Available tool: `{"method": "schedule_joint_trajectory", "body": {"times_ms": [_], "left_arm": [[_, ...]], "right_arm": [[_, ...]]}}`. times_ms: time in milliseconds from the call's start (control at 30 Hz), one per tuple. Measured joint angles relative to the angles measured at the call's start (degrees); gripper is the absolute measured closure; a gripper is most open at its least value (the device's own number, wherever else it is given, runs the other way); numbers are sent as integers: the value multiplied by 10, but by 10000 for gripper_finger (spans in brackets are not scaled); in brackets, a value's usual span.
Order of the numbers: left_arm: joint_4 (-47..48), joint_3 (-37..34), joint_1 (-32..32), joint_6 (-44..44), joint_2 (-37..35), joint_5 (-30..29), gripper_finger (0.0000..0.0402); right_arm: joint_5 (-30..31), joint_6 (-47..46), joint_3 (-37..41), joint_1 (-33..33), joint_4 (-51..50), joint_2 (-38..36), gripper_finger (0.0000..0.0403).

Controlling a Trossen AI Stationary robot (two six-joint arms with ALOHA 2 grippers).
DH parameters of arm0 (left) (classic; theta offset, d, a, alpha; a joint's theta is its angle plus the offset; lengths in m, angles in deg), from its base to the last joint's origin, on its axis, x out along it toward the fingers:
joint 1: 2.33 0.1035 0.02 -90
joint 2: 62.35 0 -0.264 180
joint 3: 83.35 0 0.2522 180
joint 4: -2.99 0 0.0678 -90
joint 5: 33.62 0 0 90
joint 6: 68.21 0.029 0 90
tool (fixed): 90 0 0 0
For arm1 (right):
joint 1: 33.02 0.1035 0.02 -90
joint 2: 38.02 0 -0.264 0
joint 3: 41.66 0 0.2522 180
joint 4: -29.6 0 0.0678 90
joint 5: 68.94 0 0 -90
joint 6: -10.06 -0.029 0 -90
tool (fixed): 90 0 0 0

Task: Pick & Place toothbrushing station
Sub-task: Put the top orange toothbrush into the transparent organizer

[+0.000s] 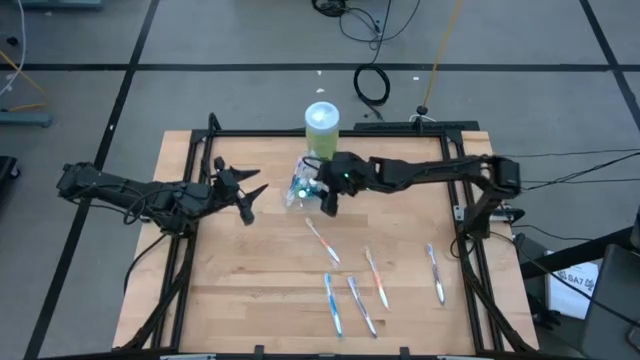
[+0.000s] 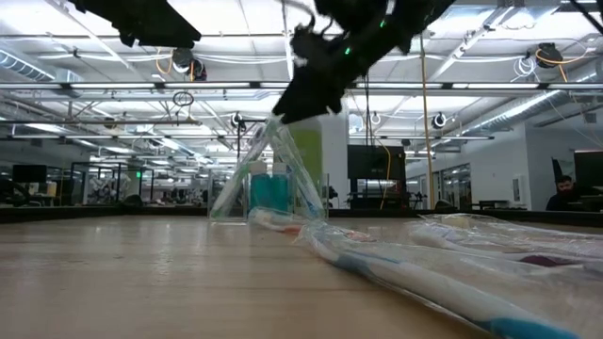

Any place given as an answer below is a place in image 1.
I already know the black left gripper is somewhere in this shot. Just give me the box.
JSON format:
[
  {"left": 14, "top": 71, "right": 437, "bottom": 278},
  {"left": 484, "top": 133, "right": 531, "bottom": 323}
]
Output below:
[{"left": 209, "top": 156, "right": 270, "bottom": 227}]

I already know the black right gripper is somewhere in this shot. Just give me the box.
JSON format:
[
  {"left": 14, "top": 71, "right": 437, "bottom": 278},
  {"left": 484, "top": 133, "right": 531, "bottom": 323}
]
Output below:
[{"left": 304, "top": 151, "right": 375, "bottom": 218}]

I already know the orange white toothbrush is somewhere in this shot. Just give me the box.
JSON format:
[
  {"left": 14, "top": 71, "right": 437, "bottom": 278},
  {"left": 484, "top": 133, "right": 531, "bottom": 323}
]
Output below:
[
  {"left": 304, "top": 216, "right": 342, "bottom": 267},
  {"left": 363, "top": 246, "right": 391, "bottom": 311}
]

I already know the clear bag of toothbrushes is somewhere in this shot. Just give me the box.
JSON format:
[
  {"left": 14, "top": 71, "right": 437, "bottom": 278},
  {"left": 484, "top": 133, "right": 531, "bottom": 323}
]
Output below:
[{"left": 283, "top": 151, "right": 335, "bottom": 210}]

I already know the white printed paper sheet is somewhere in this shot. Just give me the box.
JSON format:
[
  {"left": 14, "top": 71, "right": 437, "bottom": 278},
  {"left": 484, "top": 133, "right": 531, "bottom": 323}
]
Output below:
[{"left": 544, "top": 261, "right": 600, "bottom": 320}]

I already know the black equipment stand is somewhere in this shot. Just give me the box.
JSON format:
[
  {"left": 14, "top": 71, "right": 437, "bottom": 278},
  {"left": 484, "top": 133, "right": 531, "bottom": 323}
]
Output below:
[{"left": 519, "top": 204, "right": 640, "bottom": 360}]

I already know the black aluminium table frame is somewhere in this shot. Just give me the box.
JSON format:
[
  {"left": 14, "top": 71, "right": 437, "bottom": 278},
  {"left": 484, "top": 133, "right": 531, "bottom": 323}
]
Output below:
[{"left": 113, "top": 112, "right": 540, "bottom": 360}]

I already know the black coiled floor cable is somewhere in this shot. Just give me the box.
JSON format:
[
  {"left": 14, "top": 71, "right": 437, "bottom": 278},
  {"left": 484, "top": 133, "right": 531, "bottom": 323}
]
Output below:
[{"left": 352, "top": 63, "right": 392, "bottom": 121}]

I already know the black floor cable bundle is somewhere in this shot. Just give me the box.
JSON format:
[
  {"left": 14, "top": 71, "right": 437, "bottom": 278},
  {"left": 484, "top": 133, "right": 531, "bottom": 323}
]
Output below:
[{"left": 310, "top": 0, "right": 422, "bottom": 51}]

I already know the yellow hanging cable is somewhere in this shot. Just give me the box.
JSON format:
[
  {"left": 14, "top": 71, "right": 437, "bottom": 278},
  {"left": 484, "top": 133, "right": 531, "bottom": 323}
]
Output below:
[{"left": 421, "top": 0, "right": 465, "bottom": 115}]

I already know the grey floor rail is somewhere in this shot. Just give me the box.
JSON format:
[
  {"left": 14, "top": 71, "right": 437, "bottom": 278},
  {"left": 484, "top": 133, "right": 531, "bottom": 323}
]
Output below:
[{"left": 0, "top": 110, "right": 54, "bottom": 128}]

